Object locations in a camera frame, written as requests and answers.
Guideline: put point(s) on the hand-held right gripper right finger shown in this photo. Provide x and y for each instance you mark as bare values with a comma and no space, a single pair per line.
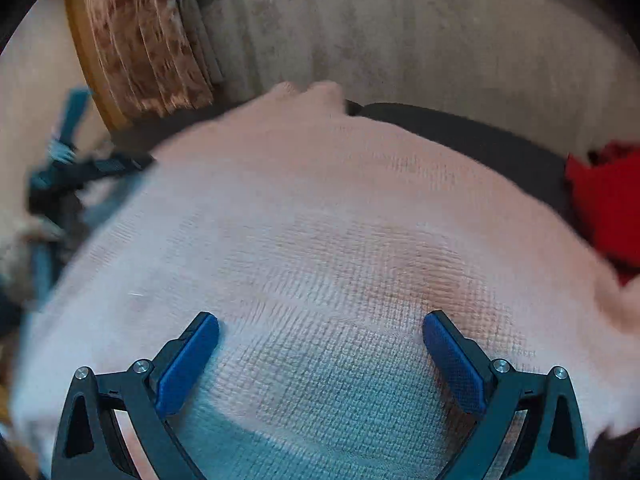
452,362

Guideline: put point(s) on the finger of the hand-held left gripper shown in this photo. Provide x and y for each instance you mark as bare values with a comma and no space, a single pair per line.
117,166

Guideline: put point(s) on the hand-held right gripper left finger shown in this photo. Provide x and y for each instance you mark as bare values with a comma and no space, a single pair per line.
186,367

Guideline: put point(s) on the pink knitted sweater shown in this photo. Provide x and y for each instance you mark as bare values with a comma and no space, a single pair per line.
310,220

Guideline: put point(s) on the brown floral curtain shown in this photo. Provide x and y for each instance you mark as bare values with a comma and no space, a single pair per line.
145,35

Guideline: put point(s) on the red cloth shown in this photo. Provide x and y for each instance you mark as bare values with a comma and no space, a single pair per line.
607,205

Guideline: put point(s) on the black leather sofa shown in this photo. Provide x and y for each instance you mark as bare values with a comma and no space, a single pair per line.
475,135

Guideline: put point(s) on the wooden door frame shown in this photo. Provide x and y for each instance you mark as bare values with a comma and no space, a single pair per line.
92,80

